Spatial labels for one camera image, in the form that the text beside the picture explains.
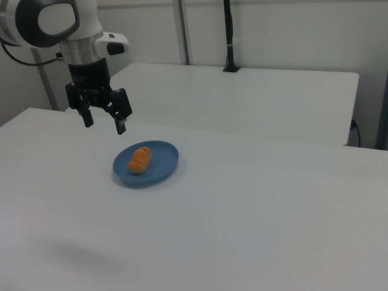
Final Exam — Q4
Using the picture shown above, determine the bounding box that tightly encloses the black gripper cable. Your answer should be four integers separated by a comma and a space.
0, 41, 64, 67

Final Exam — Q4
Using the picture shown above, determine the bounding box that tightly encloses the white zip tie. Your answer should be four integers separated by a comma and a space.
226, 36, 252, 49

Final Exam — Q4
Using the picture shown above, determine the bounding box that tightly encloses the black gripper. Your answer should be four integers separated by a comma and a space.
65, 58, 133, 135

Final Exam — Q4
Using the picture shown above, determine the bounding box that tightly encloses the black wall cable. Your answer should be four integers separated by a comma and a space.
350, 119, 362, 148

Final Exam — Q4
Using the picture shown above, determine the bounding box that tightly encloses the blue round plate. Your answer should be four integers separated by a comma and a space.
112, 139, 180, 190

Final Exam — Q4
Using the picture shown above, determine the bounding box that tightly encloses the aluminium frame post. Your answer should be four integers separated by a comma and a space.
31, 47, 60, 112
173, 0, 193, 65

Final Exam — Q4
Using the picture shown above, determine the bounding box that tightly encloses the orange bread roll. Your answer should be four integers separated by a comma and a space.
127, 145, 153, 176

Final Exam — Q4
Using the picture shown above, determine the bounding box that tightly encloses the grey frame post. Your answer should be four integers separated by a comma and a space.
375, 65, 388, 151

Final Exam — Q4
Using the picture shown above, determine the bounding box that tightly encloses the white side table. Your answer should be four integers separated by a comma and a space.
110, 62, 360, 147

